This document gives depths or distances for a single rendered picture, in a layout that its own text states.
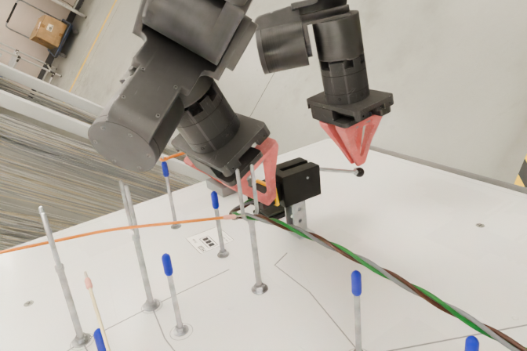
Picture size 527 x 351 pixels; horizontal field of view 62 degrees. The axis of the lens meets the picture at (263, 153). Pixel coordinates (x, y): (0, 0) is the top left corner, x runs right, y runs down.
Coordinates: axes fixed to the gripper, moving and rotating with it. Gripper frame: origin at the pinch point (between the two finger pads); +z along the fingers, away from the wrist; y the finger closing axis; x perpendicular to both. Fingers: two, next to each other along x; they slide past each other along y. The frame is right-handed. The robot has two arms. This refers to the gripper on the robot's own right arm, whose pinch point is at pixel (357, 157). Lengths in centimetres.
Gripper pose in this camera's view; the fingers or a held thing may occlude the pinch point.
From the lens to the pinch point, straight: 62.1
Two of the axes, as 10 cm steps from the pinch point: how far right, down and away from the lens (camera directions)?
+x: 8.2, -4.0, 4.0
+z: 2.3, 8.8, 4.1
